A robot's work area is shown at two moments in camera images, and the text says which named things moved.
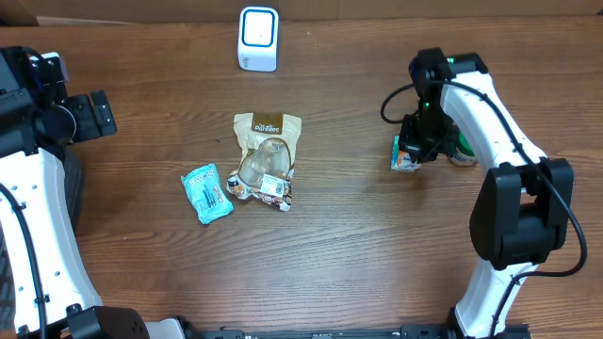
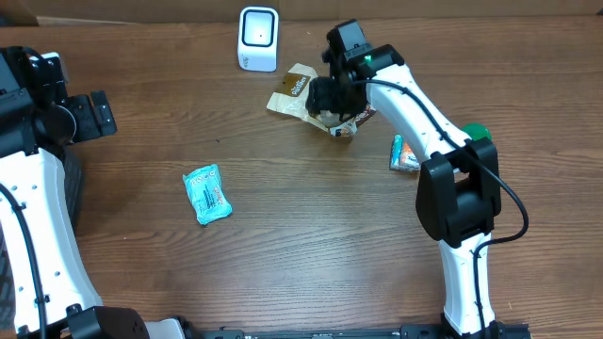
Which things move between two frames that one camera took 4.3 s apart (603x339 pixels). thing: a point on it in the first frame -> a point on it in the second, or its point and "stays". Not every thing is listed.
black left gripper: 90,126 stays
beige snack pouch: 267,147 -> 290,96
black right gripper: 411,144 -> 323,102
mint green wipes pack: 205,193 stays
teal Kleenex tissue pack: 395,153 stays
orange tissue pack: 405,164 stays
